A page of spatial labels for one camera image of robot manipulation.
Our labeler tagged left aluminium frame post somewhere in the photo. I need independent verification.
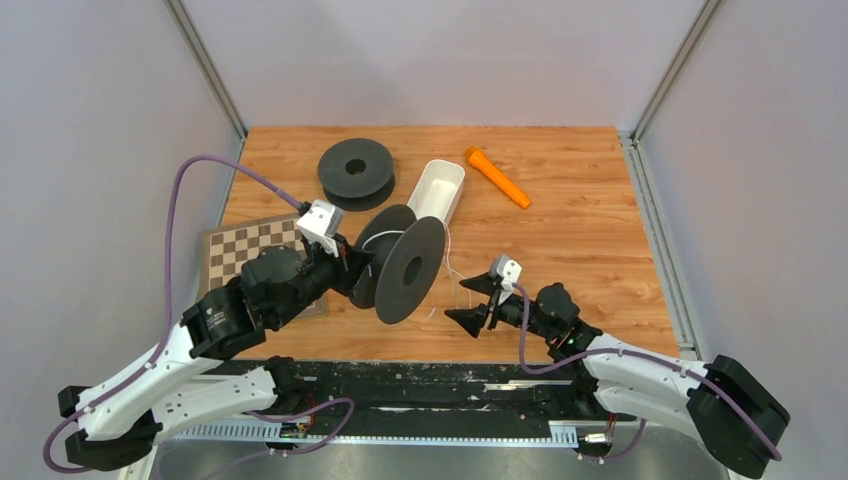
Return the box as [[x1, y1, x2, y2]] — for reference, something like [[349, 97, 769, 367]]
[[164, 0, 248, 144]]

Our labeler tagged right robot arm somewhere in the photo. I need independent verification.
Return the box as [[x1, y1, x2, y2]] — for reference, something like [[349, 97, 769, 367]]
[[445, 274, 790, 479]]

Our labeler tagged white oblong tray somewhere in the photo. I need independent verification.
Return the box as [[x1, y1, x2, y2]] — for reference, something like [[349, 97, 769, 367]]
[[407, 159, 466, 225]]

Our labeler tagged orange flashlight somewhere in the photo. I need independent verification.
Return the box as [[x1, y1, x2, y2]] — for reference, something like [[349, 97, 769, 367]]
[[463, 146, 531, 209]]

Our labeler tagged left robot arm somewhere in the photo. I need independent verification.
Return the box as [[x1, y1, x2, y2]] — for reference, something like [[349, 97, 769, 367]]
[[58, 243, 375, 472]]

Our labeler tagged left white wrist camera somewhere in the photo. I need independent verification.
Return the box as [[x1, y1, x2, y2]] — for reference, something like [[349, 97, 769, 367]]
[[296, 199, 346, 257]]

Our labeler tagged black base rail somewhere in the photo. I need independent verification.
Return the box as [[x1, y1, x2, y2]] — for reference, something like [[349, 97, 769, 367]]
[[173, 360, 638, 448]]

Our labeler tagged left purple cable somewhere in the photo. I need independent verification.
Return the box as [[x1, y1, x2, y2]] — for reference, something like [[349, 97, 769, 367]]
[[42, 154, 303, 475]]

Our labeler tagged aluminium frame post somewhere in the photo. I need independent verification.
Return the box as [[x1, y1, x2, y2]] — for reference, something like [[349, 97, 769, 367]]
[[630, 0, 725, 144], [164, 0, 248, 144]]

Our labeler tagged wooden chessboard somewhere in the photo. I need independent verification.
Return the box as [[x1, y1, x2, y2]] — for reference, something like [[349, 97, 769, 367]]
[[196, 213, 306, 300]]

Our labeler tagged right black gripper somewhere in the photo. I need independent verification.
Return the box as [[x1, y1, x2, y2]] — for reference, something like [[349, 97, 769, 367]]
[[444, 274, 556, 343]]

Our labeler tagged black spool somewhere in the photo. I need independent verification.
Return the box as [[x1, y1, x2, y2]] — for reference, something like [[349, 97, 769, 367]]
[[317, 138, 395, 212], [349, 204, 446, 325]]

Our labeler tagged white thin cable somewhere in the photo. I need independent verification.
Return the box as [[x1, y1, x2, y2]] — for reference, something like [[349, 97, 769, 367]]
[[360, 221, 475, 319]]

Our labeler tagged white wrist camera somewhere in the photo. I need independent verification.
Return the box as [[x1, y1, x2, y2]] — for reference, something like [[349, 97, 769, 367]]
[[296, 199, 346, 257], [489, 254, 522, 297]]

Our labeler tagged right aluminium frame post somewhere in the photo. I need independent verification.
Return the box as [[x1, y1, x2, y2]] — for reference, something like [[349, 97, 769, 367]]
[[630, 0, 725, 144]]

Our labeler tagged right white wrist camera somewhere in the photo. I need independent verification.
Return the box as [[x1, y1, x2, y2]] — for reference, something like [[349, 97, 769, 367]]
[[489, 254, 522, 297]]

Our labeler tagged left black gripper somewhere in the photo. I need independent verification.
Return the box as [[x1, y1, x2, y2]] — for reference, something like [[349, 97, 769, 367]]
[[271, 231, 377, 328]]

